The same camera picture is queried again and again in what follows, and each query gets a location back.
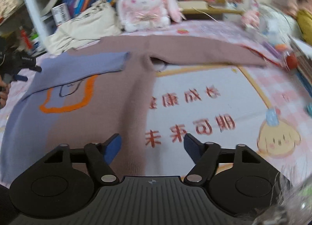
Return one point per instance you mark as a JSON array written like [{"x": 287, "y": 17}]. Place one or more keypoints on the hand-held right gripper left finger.
[{"x": 113, "y": 147}]

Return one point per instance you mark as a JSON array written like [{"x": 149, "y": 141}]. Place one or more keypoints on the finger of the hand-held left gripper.
[
  {"x": 20, "y": 78},
  {"x": 36, "y": 68}
]

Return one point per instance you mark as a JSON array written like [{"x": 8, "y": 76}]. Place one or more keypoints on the small pink pig plush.
[{"x": 251, "y": 17}]

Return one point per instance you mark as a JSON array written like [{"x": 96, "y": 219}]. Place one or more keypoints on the cream tote bag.
[{"x": 92, "y": 25}]

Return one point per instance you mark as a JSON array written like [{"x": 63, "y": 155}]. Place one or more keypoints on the purple and pink sweater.
[{"x": 97, "y": 108}]

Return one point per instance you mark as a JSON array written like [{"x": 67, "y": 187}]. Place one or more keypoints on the pink cartoon printed desk mat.
[{"x": 219, "y": 93}]

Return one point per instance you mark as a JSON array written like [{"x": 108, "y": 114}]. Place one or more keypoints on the person's left hand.
[{"x": 3, "y": 95}]

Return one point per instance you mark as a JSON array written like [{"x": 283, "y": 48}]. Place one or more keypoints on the small red ball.
[{"x": 291, "y": 61}]

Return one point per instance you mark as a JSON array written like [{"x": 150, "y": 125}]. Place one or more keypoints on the white bookshelf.
[{"x": 31, "y": 8}]

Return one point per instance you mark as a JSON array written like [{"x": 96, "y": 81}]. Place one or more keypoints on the grey fuzzy sleeve cuff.
[{"x": 297, "y": 205}]

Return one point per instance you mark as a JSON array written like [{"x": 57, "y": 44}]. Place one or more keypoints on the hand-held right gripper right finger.
[{"x": 192, "y": 147}]

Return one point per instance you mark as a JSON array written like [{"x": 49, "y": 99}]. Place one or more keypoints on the white printed box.
[{"x": 61, "y": 14}]

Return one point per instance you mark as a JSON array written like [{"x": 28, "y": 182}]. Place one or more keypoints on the pink white bunny plush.
[{"x": 143, "y": 3}]

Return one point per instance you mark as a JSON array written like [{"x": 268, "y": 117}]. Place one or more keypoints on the red tassel pendant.
[{"x": 25, "y": 37}]

